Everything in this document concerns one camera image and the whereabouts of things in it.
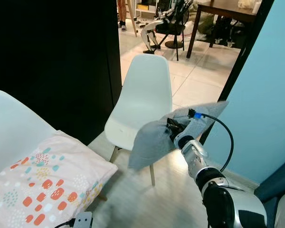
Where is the dark wooden table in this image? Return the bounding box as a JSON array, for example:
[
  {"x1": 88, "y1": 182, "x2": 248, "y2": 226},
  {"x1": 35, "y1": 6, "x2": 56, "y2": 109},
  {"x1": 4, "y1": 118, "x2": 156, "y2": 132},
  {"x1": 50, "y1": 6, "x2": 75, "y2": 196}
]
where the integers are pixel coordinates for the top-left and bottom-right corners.
[{"x1": 186, "y1": 0, "x2": 263, "y2": 59}]

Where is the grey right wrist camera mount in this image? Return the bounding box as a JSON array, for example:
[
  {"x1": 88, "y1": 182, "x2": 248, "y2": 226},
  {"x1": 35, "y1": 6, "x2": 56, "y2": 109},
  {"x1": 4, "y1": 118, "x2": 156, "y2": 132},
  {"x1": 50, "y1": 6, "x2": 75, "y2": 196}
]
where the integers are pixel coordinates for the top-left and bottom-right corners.
[{"x1": 179, "y1": 115, "x2": 203, "y2": 142}]

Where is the black wardrobe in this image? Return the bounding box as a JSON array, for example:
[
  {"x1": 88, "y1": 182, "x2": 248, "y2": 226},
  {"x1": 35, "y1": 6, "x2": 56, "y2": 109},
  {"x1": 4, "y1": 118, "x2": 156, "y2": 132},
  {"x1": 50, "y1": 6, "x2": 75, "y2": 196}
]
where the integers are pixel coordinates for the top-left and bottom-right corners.
[{"x1": 0, "y1": 0, "x2": 123, "y2": 145}]

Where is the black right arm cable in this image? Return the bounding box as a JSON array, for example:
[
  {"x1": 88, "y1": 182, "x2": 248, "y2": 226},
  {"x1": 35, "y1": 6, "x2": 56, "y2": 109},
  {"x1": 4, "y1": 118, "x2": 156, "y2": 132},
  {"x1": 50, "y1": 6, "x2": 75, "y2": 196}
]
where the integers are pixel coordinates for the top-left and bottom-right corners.
[{"x1": 189, "y1": 109, "x2": 235, "y2": 172}]

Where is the person's leg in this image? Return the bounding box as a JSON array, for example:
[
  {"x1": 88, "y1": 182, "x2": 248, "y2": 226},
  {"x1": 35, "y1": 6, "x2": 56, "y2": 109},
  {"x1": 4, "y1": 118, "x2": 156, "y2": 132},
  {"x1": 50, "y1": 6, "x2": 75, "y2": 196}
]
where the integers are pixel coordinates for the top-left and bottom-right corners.
[{"x1": 116, "y1": 0, "x2": 129, "y2": 32}]

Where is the black bag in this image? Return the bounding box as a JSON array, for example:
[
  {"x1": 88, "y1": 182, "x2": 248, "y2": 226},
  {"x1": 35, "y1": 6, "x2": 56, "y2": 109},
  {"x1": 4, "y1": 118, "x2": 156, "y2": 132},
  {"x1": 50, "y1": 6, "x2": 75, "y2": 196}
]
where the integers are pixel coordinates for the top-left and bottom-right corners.
[{"x1": 209, "y1": 16, "x2": 239, "y2": 47}]

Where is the white pillow with coloured spots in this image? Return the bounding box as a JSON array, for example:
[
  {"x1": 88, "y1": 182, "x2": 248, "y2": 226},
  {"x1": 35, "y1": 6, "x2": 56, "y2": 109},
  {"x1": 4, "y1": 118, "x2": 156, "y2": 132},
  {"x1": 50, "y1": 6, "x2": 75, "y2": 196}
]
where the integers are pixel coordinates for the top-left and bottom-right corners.
[{"x1": 0, "y1": 131, "x2": 118, "y2": 228}]

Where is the dark blue sofa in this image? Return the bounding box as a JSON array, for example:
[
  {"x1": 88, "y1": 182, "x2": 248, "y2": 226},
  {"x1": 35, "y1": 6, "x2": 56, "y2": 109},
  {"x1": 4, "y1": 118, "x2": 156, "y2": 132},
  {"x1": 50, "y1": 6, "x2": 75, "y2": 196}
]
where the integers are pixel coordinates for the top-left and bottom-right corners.
[{"x1": 254, "y1": 156, "x2": 285, "y2": 228}]

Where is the seated white humanoid robot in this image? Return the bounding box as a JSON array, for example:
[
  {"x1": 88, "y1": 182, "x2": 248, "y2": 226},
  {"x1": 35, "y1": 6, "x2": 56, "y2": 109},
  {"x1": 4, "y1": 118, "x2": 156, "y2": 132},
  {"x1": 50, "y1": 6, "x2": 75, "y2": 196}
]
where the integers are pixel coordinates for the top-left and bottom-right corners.
[{"x1": 140, "y1": 0, "x2": 194, "y2": 54}]

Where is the black door frame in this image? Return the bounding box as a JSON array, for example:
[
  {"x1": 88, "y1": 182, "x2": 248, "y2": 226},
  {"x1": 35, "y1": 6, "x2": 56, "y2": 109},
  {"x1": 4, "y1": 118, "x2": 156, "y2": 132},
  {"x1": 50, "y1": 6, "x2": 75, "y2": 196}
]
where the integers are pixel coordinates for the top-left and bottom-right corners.
[{"x1": 199, "y1": 0, "x2": 275, "y2": 144}]

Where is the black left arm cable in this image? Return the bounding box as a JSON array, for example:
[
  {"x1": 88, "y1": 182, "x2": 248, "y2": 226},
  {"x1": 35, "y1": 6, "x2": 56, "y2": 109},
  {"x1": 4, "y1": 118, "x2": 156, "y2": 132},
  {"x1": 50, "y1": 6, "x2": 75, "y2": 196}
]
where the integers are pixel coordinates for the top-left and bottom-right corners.
[{"x1": 54, "y1": 218, "x2": 76, "y2": 228}]

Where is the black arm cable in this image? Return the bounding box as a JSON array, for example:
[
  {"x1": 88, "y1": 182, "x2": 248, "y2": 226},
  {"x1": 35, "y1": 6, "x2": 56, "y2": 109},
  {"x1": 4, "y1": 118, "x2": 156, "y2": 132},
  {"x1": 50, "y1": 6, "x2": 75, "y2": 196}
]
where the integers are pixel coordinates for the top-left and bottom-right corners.
[
  {"x1": 54, "y1": 218, "x2": 76, "y2": 228},
  {"x1": 189, "y1": 109, "x2": 235, "y2": 172}
]

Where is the grey pillow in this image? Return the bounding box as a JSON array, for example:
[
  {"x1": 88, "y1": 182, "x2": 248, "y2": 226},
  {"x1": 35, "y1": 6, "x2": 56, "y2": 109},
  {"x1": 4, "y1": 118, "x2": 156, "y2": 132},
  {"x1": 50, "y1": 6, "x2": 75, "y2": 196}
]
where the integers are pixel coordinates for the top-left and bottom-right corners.
[{"x1": 128, "y1": 101, "x2": 229, "y2": 171}]

